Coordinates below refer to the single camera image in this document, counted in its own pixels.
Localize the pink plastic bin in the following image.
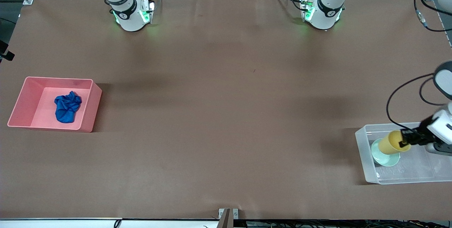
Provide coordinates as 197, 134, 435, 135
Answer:
7, 76, 103, 133

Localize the mint green bowl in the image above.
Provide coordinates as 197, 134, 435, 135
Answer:
370, 138, 402, 167

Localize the metal table edge bracket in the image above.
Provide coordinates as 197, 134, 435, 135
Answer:
218, 208, 239, 228

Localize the yellow plastic cup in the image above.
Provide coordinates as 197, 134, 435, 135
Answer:
377, 130, 412, 155

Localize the blue cloth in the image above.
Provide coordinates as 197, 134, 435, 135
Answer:
54, 91, 82, 124

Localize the clear plastic storage box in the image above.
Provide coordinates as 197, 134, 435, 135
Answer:
355, 122, 452, 185

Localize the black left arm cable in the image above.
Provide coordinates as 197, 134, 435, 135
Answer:
386, 0, 452, 132

